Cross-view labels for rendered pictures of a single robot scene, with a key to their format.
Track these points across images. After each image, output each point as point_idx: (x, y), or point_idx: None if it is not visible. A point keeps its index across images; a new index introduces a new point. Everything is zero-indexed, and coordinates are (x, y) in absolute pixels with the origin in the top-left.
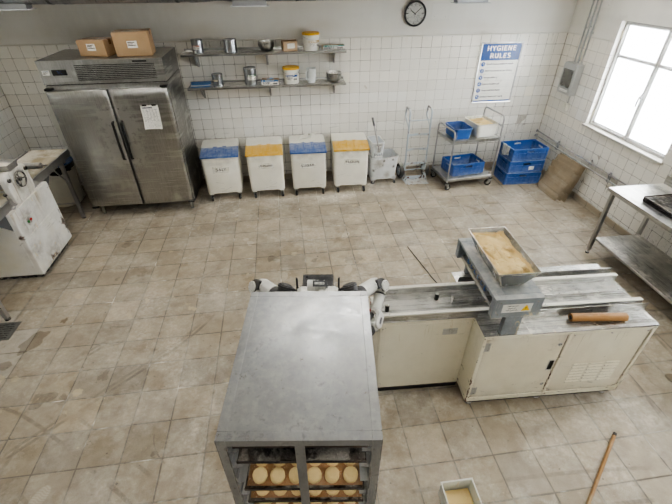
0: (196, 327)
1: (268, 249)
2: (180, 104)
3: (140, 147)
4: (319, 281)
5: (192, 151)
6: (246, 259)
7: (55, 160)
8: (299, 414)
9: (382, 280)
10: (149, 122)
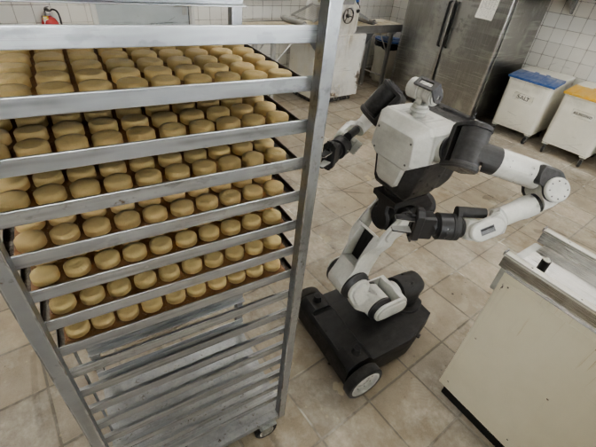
0: (353, 190)
1: (495, 190)
2: (532, 6)
3: (458, 36)
4: (428, 80)
5: (509, 69)
6: (461, 182)
7: (388, 26)
8: None
9: (558, 176)
10: (483, 10)
